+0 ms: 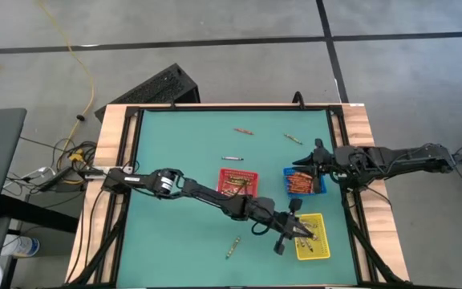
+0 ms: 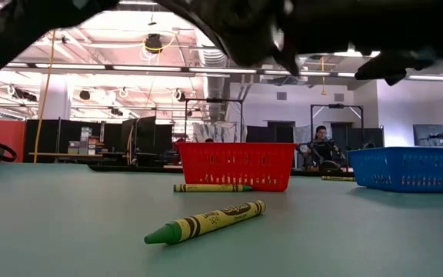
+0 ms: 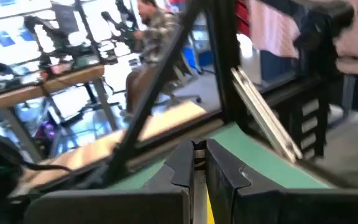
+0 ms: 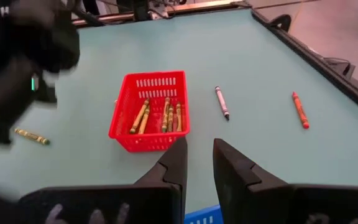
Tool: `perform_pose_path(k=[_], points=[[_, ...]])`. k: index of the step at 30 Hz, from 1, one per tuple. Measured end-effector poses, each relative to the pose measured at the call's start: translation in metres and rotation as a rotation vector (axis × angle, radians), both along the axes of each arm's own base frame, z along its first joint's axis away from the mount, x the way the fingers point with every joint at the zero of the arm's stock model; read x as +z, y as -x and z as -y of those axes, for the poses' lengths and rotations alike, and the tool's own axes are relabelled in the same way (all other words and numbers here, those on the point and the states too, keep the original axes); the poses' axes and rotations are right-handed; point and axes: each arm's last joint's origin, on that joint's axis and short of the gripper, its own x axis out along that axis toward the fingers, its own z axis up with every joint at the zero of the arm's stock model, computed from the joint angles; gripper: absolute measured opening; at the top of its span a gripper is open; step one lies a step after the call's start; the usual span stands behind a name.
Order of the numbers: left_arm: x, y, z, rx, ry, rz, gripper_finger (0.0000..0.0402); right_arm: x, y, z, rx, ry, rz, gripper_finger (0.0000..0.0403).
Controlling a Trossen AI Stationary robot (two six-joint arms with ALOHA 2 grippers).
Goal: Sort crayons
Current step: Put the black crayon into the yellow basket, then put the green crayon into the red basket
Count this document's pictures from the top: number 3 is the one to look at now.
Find white container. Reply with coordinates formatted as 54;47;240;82
237;32;262;85

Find black slotted rack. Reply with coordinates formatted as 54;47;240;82
268;77;332;160

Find person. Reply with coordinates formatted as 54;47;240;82
124;0;181;118

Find black metal table frame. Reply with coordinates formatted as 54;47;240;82
107;0;244;184

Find blue bin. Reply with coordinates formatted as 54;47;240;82
181;46;214;70

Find wooden workbench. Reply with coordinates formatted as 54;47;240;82
0;64;117;162

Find grey crayon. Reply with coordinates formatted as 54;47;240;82
193;148;208;224

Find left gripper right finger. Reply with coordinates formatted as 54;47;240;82
206;139;358;224

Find aluminium extrusion bars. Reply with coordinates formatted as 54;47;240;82
231;65;303;163

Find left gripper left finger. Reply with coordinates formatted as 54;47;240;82
25;139;195;224

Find green table mat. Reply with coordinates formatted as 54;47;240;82
106;121;331;191

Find pink cloth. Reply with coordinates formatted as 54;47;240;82
249;0;358;78

